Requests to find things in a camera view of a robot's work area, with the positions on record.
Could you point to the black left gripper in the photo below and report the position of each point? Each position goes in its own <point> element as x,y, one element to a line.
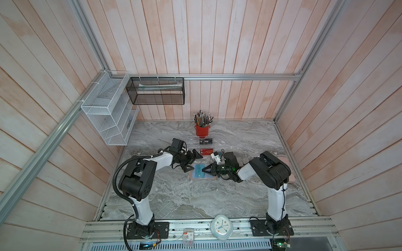
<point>183,167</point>

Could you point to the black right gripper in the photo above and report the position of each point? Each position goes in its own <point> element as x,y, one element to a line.
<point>211,171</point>

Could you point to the pink card holder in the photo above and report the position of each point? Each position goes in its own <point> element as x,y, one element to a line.
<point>203,178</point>

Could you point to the teal credit card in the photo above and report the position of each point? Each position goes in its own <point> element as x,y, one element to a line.
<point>198,171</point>

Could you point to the red credit card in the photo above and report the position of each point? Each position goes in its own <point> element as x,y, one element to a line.
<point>206,152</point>

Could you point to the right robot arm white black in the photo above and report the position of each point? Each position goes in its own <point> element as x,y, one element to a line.
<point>273,172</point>

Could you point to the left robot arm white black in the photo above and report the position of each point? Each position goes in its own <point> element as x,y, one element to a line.
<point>133,178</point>

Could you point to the clear acrylic organizer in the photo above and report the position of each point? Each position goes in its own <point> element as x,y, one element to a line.
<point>193,143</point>

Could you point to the red pencil cup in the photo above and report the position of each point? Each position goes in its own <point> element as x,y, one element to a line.
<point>202,132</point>

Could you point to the bundle of coloured pencils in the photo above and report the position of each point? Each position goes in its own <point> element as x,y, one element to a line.
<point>203,119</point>

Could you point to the white analog clock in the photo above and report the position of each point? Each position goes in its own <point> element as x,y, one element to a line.
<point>221,227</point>

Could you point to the small red white box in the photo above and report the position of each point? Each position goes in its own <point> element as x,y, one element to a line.
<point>188,237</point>

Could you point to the pink case on table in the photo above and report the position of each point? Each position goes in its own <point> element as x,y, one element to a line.
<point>292,178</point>

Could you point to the left blue circuit board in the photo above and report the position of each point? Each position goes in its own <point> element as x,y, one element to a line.
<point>147,245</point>

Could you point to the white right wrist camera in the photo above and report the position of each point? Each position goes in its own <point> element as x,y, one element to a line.
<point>216,157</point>

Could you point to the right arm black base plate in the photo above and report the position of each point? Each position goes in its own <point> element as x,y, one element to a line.
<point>269,227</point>

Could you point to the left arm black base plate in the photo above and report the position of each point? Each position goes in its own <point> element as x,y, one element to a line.
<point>153,230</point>

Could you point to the black wire mesh basket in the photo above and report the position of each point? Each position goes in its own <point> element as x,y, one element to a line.
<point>156,90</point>

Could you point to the white wire mesh shelf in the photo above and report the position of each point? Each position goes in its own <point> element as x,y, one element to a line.
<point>110,109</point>

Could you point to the aluminium frame rail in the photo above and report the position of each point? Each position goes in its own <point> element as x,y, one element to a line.
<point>226,77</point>

